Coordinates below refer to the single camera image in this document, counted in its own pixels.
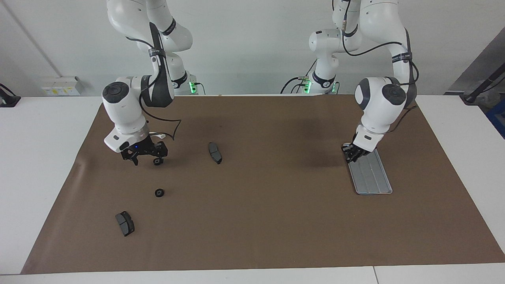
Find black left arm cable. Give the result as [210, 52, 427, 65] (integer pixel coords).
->
[341, 0, 419, 131]

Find silver metal tray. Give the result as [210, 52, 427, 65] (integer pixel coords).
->
[342, 143, 393, 195]

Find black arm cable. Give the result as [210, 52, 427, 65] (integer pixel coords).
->
[126, 35, 183, 142]
[341, 0, 419, 131]

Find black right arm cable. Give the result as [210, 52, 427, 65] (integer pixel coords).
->
[126, 35, 183, 142]

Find black stand pole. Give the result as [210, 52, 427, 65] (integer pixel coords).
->
[462, 65, 505, 105]

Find brown table mat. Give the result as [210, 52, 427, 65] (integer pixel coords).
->
[21, 94, 505, 275]

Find black left base cable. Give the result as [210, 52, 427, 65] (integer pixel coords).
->
[280, 58, 318, 95]

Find dark grey brake pad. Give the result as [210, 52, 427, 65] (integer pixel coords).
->
[208, 142, 223, 165]
[115, 211, 135, 237]

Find white wall socket box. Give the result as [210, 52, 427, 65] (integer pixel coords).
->
[41, 76, 85, 97]

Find black clamp bracket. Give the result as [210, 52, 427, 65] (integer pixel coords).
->
[0, 84, 21, 108]

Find blue crate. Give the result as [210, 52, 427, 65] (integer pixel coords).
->
[486, 108, 505, 138]

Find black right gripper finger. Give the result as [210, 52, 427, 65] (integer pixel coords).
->
[151, 141, 168, 166]
[121, 148, 140, 166]

